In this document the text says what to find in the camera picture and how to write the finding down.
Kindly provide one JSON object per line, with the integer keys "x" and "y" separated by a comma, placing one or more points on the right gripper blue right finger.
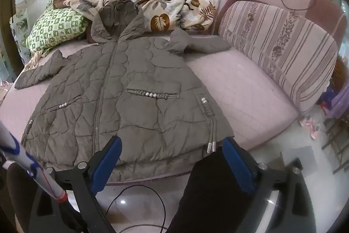
{"x": 255, "y": 182}

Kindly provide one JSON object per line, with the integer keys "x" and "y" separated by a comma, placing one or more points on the striped floral back cushion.
{"x": 294, "y": 52}

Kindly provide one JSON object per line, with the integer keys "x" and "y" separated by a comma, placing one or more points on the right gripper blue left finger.
{"x": 87, "y": 182}

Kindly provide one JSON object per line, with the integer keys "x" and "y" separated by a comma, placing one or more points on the pink slippers on floor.
{"x": 314, "y": 126}

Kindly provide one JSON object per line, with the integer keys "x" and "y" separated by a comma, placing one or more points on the black trouser leg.
{"x": 212, "y": 200}

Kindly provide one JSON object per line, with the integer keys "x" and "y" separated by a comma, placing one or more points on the dark wooden rack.
{"x": 337, "y": 139}

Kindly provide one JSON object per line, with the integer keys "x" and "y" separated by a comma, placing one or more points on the olive quilted hooded jacket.
{"x": 128, "y": 85}

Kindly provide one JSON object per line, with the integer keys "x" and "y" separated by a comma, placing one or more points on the green white patterned pillow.
{"x": 55, "y": 26}

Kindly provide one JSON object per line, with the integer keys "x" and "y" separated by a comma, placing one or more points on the dark mat on floor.
{"x": 301, "y": 158}

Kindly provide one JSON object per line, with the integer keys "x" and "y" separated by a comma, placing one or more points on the cream leaf print blanket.
{"x": 160, "y": 15}

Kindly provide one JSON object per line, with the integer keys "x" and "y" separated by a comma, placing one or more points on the floral paper bag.
{"x": 20, "y": 29}

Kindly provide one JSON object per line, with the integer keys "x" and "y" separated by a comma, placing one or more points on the pink quilted mattress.
{"x": 255, "y": 107}

